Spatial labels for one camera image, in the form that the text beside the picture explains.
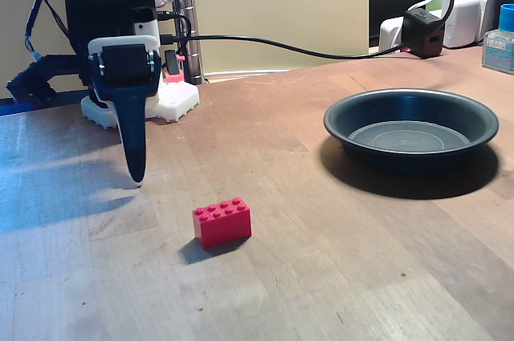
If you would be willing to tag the red lego block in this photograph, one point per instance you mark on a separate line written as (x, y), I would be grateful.
(225, 226)

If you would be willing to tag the red and black clamp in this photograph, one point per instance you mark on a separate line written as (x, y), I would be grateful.
(173, 75)

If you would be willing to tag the dark blue strip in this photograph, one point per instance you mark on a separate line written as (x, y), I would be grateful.
(68, 97)

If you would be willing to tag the white power strip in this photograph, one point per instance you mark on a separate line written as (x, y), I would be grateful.
(390, 34)

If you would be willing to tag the black round metal pan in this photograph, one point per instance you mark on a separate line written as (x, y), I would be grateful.
(409, 140)

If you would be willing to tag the black cube power adapter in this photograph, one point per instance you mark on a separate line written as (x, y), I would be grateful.
(423, 34)

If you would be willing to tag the white power adapter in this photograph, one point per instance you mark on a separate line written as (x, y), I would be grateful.
(467, 16)

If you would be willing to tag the bottle with blue cap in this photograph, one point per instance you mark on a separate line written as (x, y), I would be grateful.
(500, 50)

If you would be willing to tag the black gripper camera with mount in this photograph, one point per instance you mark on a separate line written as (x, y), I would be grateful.
(40, 76)

